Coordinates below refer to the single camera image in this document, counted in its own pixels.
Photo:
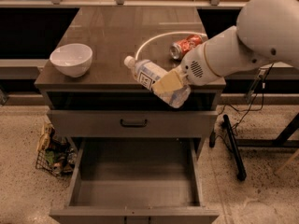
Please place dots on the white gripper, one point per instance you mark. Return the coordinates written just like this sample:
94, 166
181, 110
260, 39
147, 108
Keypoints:
194, 65

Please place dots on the clear plastic water bottle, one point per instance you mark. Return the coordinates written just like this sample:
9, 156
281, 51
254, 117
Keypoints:
147, 73

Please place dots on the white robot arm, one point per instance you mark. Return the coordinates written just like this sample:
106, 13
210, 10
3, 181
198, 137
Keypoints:
266, 31

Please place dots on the grey drawer cabinet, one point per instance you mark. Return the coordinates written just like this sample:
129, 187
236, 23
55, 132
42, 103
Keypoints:
114, 33

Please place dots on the open grey middle drawer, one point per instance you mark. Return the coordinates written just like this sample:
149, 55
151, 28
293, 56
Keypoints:
135, 181

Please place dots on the closed grey top drawer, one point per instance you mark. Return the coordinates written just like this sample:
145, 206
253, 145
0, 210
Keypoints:
161, 124

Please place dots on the crushed orange soda can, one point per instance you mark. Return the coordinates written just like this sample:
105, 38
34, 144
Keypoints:
180, 48

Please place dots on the white ceramic bowl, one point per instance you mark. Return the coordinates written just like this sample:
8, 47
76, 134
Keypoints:
72, 60

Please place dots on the black metal stand leg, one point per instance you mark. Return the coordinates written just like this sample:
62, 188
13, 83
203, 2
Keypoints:
241, 175

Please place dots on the black drawer handle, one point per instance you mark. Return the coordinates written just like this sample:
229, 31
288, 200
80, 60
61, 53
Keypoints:
133, 124

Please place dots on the wire basket with snacks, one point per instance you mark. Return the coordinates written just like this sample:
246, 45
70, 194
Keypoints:
55, 154

